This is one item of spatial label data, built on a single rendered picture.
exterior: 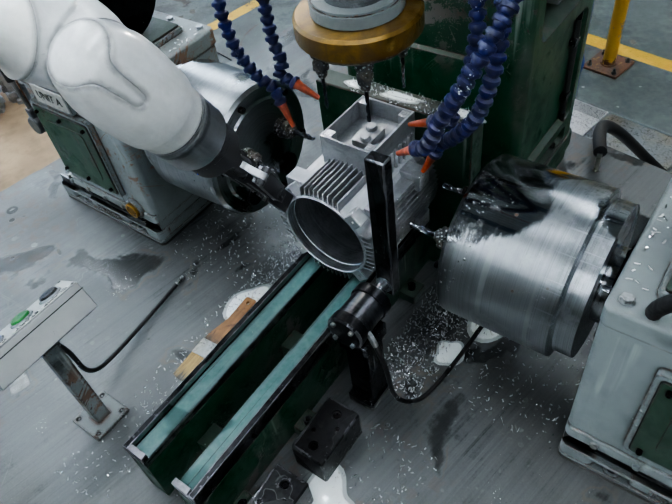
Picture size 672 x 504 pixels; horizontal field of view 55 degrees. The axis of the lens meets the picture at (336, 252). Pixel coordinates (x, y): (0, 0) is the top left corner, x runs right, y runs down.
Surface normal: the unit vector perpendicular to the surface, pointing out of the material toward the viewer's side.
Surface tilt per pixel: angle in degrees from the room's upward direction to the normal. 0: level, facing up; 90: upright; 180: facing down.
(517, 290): 66
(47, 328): 61
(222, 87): 6
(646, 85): 0
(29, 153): 0
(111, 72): 80
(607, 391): 90
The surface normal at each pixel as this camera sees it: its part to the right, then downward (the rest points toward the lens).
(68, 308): 0.65, 0.00
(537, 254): -0.45, -0.11
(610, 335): -0.58, 0.64
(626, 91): -0.11, -0.67
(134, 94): 0.61, 0.51
